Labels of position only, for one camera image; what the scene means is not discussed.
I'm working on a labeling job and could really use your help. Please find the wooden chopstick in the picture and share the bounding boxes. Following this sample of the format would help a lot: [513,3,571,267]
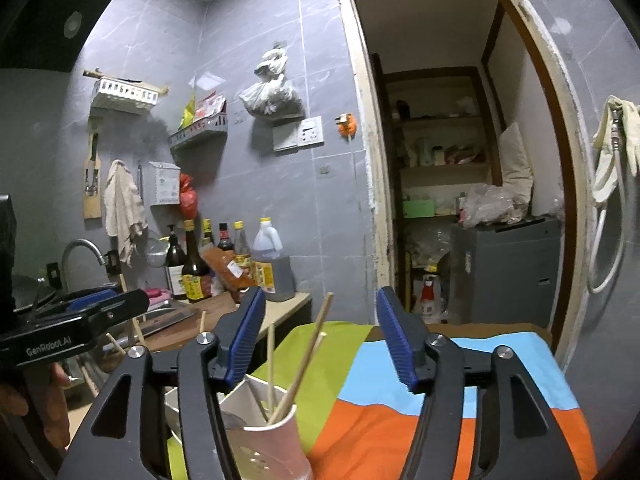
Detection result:
[267,323,276,425]
[198,310,207,333]
[268,292,334,425]

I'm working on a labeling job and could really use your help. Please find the kitchen cleaver knife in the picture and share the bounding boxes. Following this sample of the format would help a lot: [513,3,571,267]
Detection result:
[108,306,195,349]

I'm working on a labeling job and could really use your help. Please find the person's left hand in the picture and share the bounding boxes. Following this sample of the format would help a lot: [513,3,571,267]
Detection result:
[1,363,70,448]

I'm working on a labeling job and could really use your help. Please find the wooden cutting board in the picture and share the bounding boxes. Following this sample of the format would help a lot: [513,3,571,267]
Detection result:
[144,292,238,352]

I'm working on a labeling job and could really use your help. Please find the metal sink faucet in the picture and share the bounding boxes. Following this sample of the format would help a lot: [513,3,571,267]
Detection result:
[61,237,105,292]

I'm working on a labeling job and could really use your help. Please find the red white bottle on floor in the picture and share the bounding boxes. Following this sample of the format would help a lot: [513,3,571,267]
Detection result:
[418,274,439,324]

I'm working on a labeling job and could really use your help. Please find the white plastic utensil caddy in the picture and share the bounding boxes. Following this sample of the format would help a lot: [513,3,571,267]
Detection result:
[164,374,315,480]

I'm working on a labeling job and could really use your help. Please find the multicolour table cloth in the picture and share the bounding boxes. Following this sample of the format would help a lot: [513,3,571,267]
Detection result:
[167,320,599,480]

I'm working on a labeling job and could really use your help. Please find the dark sauce bottle yellow label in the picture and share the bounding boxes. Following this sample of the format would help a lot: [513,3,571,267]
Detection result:
[181,220,212,304]

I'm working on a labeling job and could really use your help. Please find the brown spice packet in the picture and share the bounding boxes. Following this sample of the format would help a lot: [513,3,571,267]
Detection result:
[200,244,256,302]

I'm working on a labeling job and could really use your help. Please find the dark bottle white label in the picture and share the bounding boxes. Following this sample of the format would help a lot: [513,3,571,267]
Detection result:
[165,224,186,300]

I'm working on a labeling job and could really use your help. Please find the dark grey cabinet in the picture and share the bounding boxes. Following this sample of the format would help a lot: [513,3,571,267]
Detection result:
[447,216,561,328]

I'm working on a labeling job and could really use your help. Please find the large cooking oil jug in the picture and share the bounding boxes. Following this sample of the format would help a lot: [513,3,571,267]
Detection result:
[252,217,295,302]

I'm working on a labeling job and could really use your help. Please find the clear bottle yellow cap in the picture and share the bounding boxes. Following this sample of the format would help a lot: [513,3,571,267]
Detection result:
[233,220,252,278]

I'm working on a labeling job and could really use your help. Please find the small dark bottle red cap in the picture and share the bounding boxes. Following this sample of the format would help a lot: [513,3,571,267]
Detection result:
[217,222,234,252]

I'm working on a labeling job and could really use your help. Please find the hanging dish towel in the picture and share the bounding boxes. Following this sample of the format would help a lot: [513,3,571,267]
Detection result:
[103,159,149,266]

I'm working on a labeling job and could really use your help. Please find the wooden knife holder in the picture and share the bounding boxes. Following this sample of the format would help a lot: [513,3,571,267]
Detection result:
[82,132,102,220]

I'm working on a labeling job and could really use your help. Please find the red plastic bag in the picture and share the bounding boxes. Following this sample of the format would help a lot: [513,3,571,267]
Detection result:
[179,172,198,220]

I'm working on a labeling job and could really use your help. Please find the clear plastic bag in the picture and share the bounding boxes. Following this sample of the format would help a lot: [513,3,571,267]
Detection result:
[460,183,529,229]

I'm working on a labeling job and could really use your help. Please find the white pillow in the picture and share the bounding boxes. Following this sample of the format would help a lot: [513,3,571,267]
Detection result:
[498,122,534,206]

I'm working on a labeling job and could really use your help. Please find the white rubber gloves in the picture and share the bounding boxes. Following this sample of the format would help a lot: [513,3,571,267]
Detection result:
[592,96,640,205]

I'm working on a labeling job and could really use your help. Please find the white wall box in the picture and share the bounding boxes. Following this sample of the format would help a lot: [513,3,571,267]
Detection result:
[145,162,180,207]

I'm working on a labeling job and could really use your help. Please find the white hose on wall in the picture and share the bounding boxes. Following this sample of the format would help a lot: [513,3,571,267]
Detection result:
[586,159,628,295]

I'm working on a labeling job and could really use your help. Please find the grey wall shelf basket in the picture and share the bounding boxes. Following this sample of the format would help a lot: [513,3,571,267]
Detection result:
[168,112,228,152]

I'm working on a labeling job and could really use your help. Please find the white wall basket rack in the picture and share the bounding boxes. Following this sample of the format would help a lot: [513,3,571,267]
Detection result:
[82,70,169,115]

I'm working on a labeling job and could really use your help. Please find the wall power socket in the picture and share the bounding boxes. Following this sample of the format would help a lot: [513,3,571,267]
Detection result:
[272,116,324,152]

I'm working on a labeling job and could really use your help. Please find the orange wall hook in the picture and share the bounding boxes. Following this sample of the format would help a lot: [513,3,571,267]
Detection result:
[335,113,357,139]

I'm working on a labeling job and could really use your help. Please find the plastic bag on wall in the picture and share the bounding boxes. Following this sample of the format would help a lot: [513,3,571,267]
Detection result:
[238,42,305,122]

